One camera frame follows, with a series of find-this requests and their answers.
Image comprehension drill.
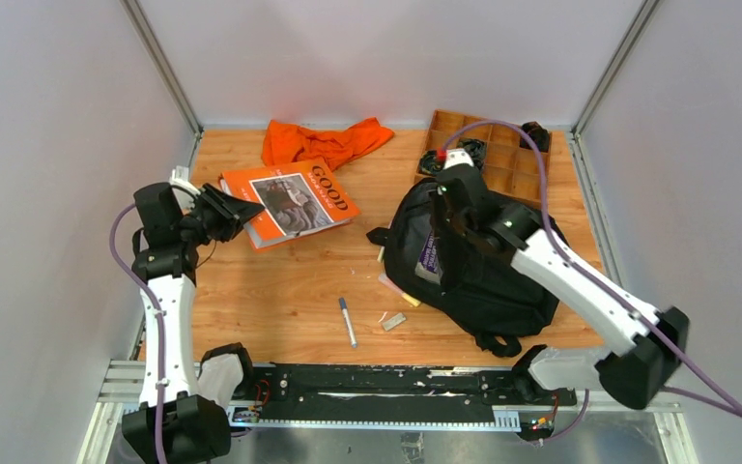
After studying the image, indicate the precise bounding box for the purple paperback book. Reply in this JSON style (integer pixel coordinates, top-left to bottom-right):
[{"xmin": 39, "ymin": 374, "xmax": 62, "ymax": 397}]
[{"xmin": 414, "ymin": 233, "xmax": 442, "ymax": 285}]

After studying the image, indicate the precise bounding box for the aluminium frame rail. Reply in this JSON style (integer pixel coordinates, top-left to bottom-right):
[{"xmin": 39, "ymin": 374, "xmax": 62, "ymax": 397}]
[{"xmin": 76, "ymin": 360, "xmax": 679, "ymax": 464}]

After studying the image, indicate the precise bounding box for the pink yellow highlighter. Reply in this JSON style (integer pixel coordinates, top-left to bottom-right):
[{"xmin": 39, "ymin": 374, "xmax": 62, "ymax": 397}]
[{"xmin": 378, "ymin": 273, "xmax": 421, "ymax": 307}]

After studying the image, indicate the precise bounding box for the orange cloth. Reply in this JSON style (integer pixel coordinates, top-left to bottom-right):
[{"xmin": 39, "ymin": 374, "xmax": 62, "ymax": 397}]
[{"xmin": 261, "ymin": 118, "xmax": 395, "ymax": 171}]

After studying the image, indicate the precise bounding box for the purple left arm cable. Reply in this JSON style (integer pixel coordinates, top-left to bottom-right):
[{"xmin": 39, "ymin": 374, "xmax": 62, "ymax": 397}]
[{"xmin": 108, "ymin": 201, "xmax": 174, "ymax": 464}]

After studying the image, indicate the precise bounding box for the black student backpack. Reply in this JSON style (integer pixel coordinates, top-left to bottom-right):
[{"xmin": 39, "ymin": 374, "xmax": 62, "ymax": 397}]
[{"xmin": 366, "ymin": 178, "xmax": 559, "ymax": 358}]

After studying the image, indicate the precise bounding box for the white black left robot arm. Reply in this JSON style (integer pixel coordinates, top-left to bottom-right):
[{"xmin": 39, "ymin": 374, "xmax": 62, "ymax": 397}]
[{"xmin": 119, "ymin": 181, "xmax": 265, "ymax": 463}]

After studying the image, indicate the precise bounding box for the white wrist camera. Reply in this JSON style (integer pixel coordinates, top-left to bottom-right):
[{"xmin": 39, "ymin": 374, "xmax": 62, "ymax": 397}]
[
  {"xmin": 168, "ymin": 165, "xmax": 201, "ymax": 212},
  {"xmin": 442, "ymin": 149, "xmax": 475, "ymax": 170}
]

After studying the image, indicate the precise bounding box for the wooden compartment tray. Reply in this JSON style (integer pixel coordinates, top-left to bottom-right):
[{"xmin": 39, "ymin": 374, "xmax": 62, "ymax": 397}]
[{"xmin": 414, "ymin": 109, "xmax": 550, "ymax": 208}]

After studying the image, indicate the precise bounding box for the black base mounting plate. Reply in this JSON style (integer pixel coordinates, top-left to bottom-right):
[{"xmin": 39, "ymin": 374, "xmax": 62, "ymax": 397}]
[{"xmin": 227, "ymin": 363, "xmax": 578, "ymax": 430}]

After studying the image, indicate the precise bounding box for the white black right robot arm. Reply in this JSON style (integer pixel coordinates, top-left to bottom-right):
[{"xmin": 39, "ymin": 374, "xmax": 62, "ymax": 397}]
[{"xmin": 436, "ymin": 163, "xmax": 690, "ymax": 410}]

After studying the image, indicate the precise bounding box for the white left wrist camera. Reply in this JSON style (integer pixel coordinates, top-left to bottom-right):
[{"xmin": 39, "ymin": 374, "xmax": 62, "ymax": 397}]
[{"xmin": 168, "ymin": 165, "xmax": 201, "ymax": 212}]

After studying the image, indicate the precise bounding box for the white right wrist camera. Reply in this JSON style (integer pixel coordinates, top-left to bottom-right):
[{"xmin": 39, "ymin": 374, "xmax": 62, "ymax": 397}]
[{"xmin": 442, "ymin": 149, "xmax": 475, "ymax": 170}]

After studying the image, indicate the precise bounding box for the orange cover book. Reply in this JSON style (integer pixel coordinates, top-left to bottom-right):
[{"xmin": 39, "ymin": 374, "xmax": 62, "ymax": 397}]
[{"xmin": 219, "ymin": 158, "xmax": 360, "ymax": 250}]

